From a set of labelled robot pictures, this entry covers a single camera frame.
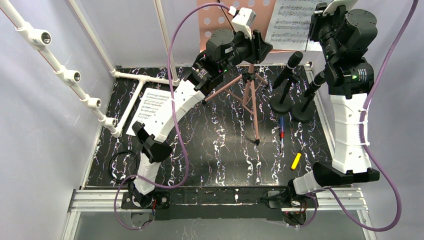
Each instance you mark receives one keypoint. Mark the sheet music page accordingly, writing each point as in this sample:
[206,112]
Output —
[152,99]
[289,25]

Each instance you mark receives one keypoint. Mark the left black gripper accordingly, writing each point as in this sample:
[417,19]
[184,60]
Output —
[260,44]

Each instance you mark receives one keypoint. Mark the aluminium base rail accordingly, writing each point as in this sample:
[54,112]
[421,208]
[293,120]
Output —
[205,213]

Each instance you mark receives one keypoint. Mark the right black microphone on stand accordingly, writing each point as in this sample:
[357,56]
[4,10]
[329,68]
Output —
[304,113]

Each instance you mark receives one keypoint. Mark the pink music stand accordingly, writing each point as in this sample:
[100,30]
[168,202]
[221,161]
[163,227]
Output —
[227,48]

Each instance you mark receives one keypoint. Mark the blue red screwdriver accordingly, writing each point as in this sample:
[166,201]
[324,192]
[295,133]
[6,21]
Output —
[281,132]

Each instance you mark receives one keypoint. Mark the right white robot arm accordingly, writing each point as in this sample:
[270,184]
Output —
[344,34]

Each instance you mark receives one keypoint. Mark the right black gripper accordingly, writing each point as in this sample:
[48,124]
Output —
[313,28]

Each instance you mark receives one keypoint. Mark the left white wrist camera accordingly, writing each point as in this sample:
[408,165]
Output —
[242,20]

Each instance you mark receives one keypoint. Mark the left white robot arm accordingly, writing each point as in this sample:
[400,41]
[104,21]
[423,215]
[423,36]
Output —
[153,132]

